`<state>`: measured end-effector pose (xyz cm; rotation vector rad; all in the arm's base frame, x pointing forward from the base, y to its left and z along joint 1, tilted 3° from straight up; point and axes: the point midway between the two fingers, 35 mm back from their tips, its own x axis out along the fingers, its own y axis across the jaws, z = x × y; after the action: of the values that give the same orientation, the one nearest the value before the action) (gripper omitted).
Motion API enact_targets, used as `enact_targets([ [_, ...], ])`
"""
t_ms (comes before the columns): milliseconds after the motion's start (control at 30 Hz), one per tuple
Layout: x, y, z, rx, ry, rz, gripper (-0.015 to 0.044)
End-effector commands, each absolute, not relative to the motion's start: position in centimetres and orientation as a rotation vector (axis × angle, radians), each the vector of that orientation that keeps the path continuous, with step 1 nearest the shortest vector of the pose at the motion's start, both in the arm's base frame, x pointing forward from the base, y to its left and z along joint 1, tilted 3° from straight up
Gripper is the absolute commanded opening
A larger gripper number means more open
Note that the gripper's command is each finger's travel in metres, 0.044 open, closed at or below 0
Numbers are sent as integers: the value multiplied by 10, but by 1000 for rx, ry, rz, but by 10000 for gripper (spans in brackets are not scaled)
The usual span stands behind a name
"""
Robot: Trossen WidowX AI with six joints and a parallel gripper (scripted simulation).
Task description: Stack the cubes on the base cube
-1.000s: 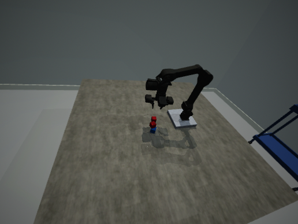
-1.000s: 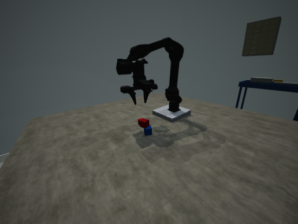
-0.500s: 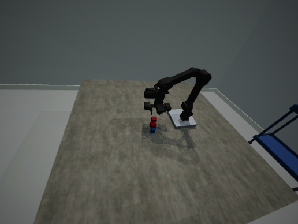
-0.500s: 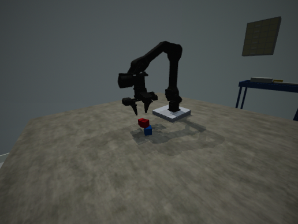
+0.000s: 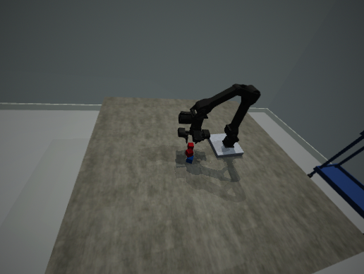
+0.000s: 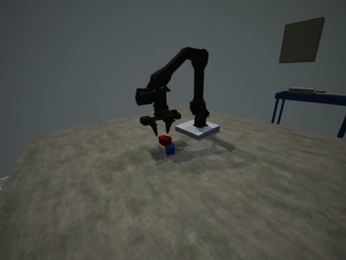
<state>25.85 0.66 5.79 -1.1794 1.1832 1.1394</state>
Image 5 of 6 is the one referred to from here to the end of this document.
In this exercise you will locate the blue cube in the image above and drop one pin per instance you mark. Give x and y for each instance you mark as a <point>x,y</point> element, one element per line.
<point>189,159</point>

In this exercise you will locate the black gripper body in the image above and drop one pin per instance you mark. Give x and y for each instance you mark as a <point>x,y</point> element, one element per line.
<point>183,133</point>

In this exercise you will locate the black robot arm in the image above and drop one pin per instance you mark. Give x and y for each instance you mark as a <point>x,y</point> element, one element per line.
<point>249,96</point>

